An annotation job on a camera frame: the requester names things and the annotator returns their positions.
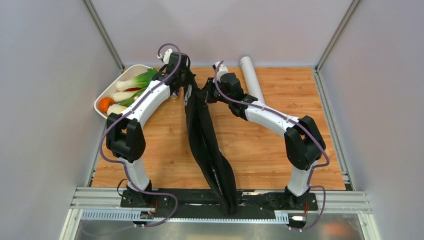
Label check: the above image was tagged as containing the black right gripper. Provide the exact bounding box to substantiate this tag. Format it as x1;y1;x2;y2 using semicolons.
196;77;232;105

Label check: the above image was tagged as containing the black Crossway racket bag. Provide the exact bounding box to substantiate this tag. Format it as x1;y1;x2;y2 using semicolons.
182;69;238;216

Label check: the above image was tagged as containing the white shuttlecock tube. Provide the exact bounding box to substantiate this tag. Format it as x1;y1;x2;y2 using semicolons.
239;56;265;103

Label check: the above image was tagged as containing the silver blue drink can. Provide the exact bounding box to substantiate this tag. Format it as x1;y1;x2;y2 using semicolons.
170;91;180;100

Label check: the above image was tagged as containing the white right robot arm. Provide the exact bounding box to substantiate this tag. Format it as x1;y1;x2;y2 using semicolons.
197;72;326;209

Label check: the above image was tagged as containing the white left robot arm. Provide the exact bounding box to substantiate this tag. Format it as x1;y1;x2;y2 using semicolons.
103;49;191;207

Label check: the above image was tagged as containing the green bok choy top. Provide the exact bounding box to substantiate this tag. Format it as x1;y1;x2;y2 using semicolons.
115;68;158;92

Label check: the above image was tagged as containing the green bok choy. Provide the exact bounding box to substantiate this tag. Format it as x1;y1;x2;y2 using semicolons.
111;88;146;107
115;68;158;92

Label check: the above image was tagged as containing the red chili pepper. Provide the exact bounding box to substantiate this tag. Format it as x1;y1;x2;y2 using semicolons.
125;87;142;92

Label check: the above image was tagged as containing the green bok choy lower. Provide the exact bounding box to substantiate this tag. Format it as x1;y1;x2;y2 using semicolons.
111;88;146;107

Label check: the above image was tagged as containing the yellow napa cabbage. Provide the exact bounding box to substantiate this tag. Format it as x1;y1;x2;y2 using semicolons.
106;104;127;116

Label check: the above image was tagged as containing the orange tangerine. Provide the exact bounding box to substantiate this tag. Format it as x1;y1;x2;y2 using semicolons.
97;97;115;114

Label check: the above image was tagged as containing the white oval vegetable basket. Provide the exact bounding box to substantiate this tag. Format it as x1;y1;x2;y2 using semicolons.
93;64;152;120

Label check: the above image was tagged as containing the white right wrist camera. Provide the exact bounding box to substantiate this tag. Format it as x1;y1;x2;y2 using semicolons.
212;61;229;82

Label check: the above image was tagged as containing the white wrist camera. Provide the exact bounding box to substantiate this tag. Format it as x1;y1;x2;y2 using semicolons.
157;48;174;64
212;61;229;82

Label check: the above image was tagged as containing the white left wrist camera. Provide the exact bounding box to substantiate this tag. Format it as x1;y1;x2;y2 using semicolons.
157;48;174;64

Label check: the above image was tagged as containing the right aluminium frame post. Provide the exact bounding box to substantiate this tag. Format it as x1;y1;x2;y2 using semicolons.
314;0;362;73

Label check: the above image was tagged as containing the aluminium frame post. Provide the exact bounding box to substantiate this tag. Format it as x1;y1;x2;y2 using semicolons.
82;0;125;73
314;0;362;73

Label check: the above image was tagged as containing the left aluminium frame post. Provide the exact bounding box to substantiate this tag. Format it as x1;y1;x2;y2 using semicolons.
82;0;125;73

